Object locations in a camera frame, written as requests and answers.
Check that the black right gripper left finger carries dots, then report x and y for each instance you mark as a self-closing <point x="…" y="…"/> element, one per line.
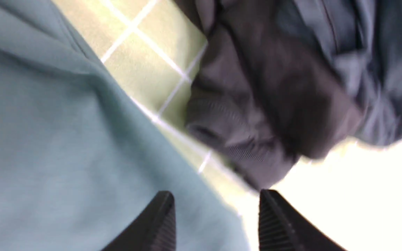
<point x="154" y="229"/>

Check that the green checkered tablecloth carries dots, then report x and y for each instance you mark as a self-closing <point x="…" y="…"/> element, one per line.
<point x="153" y="51"/>

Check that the dark teal crumpled garment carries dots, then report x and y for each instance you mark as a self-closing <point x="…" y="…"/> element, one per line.
<point x="362" y="41"/>

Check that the dark brown crumpled garment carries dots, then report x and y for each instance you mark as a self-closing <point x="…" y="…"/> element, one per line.
<point x="263" y="96"/>

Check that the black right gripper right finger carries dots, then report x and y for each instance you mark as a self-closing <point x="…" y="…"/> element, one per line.
<point x="283" y="228"/>

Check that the green long-sleeve top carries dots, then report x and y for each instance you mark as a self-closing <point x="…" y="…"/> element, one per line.
<point x="78" y="160"/>

